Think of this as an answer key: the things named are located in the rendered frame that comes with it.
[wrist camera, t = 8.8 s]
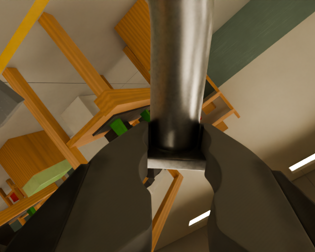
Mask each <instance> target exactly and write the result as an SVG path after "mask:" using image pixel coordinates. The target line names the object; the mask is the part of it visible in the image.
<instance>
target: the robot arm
mask: <svg viewBox="0 0 315 252"><path fill-rule="evenodd" d="M149 148H151V122H147V121H141V122H140V123H138V124H137V125H135V126H134V127H132V128H131V129H129V130H127V131H126V132H124V133H123V134H121V135H120V136H118V137H117V138H115V139H114V140H112V141H111V142H109V143H108V144H107V145H105V146H104V147H103V148H102V149H101V150H100V151H99V152H97V153H96V155H95V156H94V157H93V158H92V159H91V160H90V161H89V162H88V163H87V164H80V165H79V166H78V167H77V168H76V169H75V171H74V172H73V173H72V174H71V175H70V176H69V177H68V178H67V179H66V180H65V181H64V182H63V183H62V184H61V185H60V186H59V188H58V189H57V190H56V191H55V192H54V193H53V194H52V195H51V196H50V197H49V198H48V199H47V200H46V201H45V202H44V203H43V205H42V206H41V207H40V208H39V209H38V210H37V211H36V212H35V213H34V214H33V215H32V216H31V217H30V218H29V220H28V221H27V222H26V223H25V224H24V225H23V226H22V227H21V229H20V230H19V231H18V232H17V233H16V235H15V236H14V237H13V239H12V240H11V241H10V242H9V244H8V245H7V246H6V248H5V249H4V251H3V252H151V251H152V197H151V193H150V192H149V190H148V189H147V188H146V187H145V186H144V184H143V181H144V179H145V178H146V176H147V175H148V149H149ZM197 149H198V150H200V151H201V152H202V153H203V155H204V156H205V158H206V166H205V171H204V176H205V178H206V179H207V180H208V182H209V183H210V185H211V187H212V189H213V192H214V195H213V199H212V203H211V208H210V212H209V216H208V221H207V236H208V247H209V252H315V203H314V202H313V201H312V200H311V199H310V198H309V197H308V196H307V195H306V194H305V193H304V192H302V191H301V190H300V189H299V188H298V187H297V186H296V185H295V184H294V183H293V182H292V181H291V180H290V179H289V178H288V177H287V176H285V175H284V174H283V173H282V172H281V171H280V170H271V169H270V168H269V166H268V165H266V164H265V163H264V162H263V161H262V160H261V159H260V158H259V157H258V156H257V155H256V154H255V153H253V152H252V151H251V150H250V149H248V148H247V147H246V146H244V145H243V144H241V143H240V142H238V141H237V140H235V139H233V138H232V137H230V136H229V135H227V134H226V133H224V132H222V131H221V130H219V129H218V128H216V127H215V126H213V125H212V124H209V123H204V122H202V123H200V124H199V129H198V136H197Z"/></svg>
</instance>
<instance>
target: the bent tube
mask: <svg viewBox="0 0 315 252"><path fill-rule="evenodd" d="M147 3H148V8H149V16H150V123H151V148H148V151H147V168H154V169H174V170H194V171H205V168H206V163H207V160H206V158H205V156H204V154H203V153H202V152H201V150H200V149H198V143H197V139H198V132H199V125H200V119H201V111H202V104H203V97H204V90H205V83H206V76H207V69H208V62H209V55H210V47H211V40H212V33H213V24H214V0H147Z"/></svg>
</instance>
